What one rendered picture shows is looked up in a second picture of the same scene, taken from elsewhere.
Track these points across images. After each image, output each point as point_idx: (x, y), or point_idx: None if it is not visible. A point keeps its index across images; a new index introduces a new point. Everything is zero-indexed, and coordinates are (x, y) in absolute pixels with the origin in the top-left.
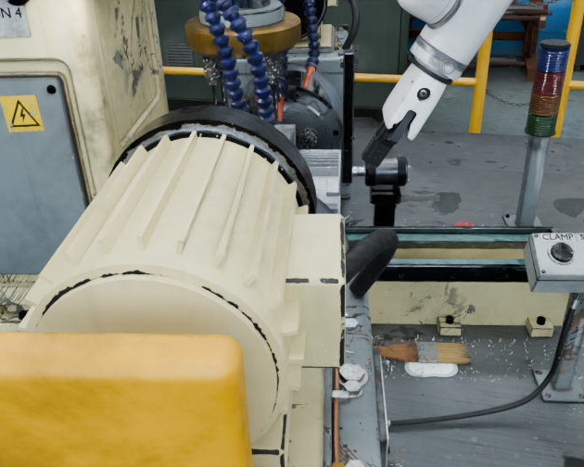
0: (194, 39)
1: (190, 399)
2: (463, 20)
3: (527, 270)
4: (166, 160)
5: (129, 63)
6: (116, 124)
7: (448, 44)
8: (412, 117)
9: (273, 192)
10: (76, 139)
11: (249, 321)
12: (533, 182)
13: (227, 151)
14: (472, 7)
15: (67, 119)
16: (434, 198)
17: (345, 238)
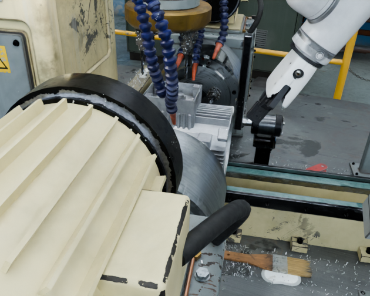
0: (128, 15)
1: None
2: (336, 19)
3: (364, 220)
4: (29, 125)
5: (84, 29)
6: (67, 73)
7: (322, 36)
8: (287, 90)
9: (128, 165)
10: (34, 81)
11: None
12: None
13: (91, 121)
14: (345, 9)
15: (27, 66)
16: (301, 144)
17: (223, 178)
